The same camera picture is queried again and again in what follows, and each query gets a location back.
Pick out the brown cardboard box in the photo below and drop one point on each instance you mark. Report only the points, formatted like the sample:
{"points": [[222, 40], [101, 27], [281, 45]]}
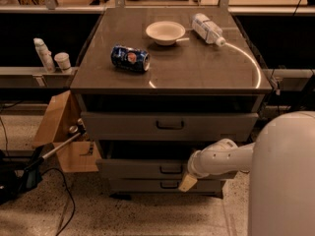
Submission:
{"points": [[62, 112]]}

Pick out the grey drawer cabinet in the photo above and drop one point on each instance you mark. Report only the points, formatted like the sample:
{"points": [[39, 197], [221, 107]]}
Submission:
{"points": [[188, 76]]}

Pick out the grey drawer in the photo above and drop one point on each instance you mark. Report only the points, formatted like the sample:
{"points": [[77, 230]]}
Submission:
{"points": [[187, 127], [162, 186], [146, 160]]}

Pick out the grey bottom drawer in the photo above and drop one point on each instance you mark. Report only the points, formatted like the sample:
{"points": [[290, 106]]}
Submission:
{"points": [[162, 186]]}

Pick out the black device on floor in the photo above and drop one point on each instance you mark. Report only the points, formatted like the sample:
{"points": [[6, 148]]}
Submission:
{"points": [[19, 173]]}

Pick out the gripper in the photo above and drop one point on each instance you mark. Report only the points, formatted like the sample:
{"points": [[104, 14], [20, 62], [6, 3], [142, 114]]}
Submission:
{"points": [[194, 165]]}

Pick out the white spray bottle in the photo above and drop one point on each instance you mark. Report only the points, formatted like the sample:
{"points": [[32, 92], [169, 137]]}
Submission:
{"points": [[44, 55]]}

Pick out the blue crushed soda can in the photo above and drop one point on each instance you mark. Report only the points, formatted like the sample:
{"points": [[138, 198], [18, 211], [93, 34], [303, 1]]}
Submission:
{"points": [[128, 58]]}

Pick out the grey top drawer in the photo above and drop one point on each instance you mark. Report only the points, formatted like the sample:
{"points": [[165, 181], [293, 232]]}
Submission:
{"points": [[187, 127]]}

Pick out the white bowl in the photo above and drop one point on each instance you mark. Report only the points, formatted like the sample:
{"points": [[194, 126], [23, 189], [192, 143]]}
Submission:
{"points": [[165, 32]]}

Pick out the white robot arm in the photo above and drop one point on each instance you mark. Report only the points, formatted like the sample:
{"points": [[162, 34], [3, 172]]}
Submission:
{"points": [[281, 163]]}

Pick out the metal grabber pole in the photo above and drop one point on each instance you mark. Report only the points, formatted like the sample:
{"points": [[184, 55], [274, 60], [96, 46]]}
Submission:
{"points": [[52, 150]]}

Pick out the clear plastic water bottle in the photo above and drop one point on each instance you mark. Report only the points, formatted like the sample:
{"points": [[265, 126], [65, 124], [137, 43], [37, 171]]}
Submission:
{"points": [[207, 29]]}

